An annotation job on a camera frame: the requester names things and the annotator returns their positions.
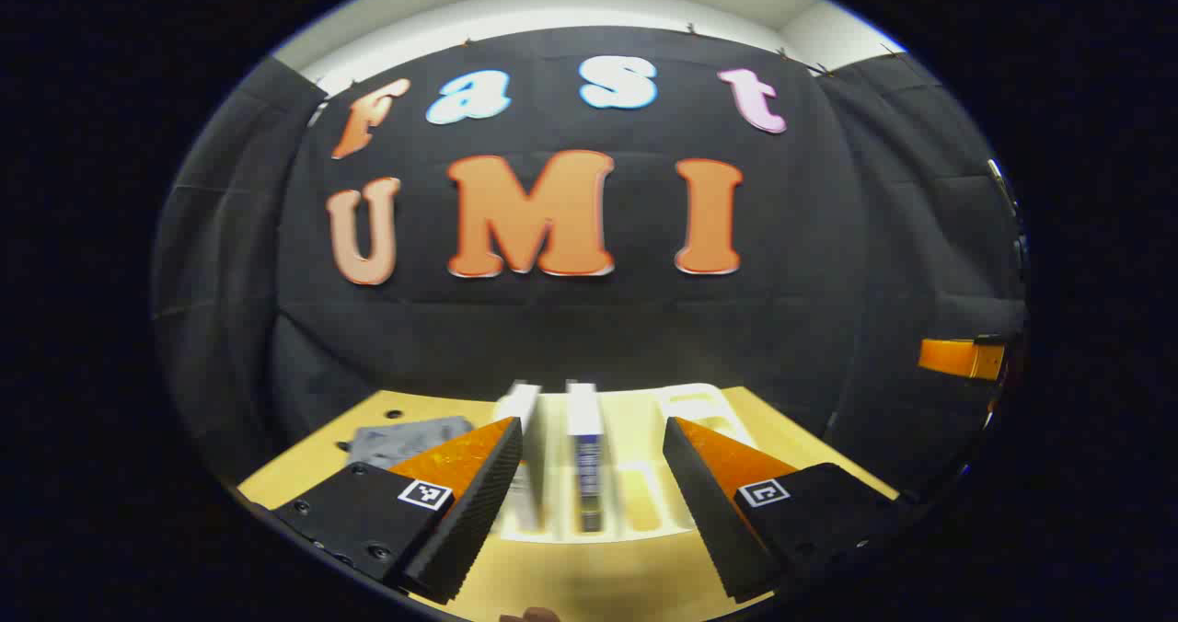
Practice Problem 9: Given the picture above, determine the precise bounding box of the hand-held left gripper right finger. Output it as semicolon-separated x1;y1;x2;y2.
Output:
663;416;910;605

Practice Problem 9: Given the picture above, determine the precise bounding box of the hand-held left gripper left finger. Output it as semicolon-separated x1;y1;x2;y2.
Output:
272;417;524;605

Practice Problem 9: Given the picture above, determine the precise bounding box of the white bookshelf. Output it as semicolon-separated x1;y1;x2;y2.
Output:
492;383;757;544

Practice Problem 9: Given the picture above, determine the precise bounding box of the grey schoolbag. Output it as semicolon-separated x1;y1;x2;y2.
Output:
345;416;477;472

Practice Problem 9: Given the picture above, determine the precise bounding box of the portrait cover book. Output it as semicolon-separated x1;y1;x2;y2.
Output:
495;382;546;533

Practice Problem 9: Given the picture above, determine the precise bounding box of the blue spine book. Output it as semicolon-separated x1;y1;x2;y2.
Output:
565;380;606;534

